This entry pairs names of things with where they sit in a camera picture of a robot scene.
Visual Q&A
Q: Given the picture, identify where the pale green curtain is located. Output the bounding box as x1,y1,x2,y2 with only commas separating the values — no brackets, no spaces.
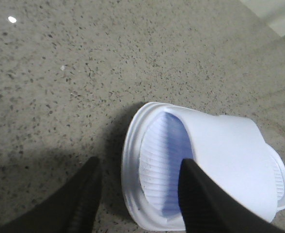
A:
242,0,285,40

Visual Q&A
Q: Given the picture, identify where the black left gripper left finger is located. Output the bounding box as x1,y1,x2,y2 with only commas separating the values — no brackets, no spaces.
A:
0,157,102,233

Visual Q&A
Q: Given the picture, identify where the light blue slipper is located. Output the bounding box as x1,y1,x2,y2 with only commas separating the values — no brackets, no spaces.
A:
121,102,285,231

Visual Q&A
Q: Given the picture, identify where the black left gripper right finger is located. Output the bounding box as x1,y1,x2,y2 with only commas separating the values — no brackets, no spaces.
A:
178,159,284,233

